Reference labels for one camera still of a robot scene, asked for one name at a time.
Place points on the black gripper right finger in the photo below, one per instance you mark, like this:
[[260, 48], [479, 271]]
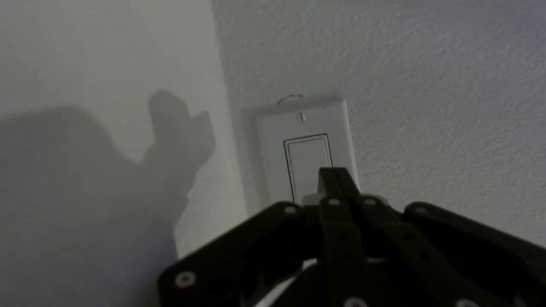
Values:
[[422, 256]]

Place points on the white light switch plate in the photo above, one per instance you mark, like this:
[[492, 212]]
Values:
[[298, 138]]

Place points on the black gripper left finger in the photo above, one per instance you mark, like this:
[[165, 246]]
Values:
[[247, 263]]

